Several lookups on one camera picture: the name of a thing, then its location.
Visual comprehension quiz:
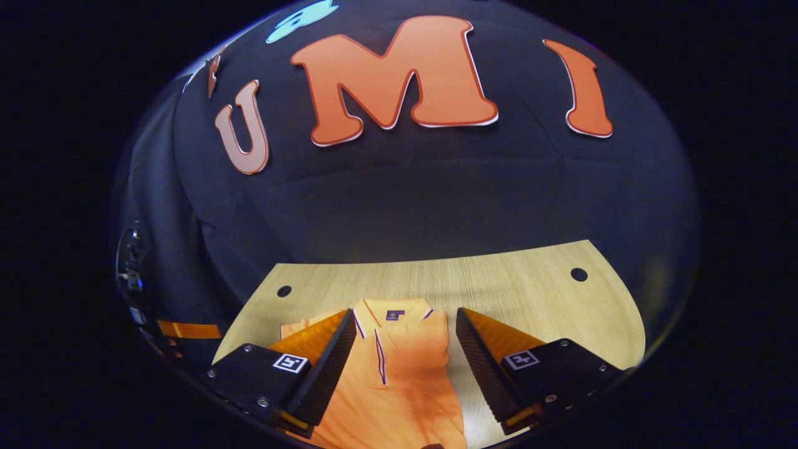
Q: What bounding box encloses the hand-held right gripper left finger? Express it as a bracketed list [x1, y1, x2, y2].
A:
[206, 307, 358, 437]

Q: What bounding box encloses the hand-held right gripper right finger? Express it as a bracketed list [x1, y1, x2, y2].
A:
[455, 307, 624, 437]

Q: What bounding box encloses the orange T-shirt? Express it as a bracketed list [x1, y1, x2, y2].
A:
[281, 297, 468, 449]

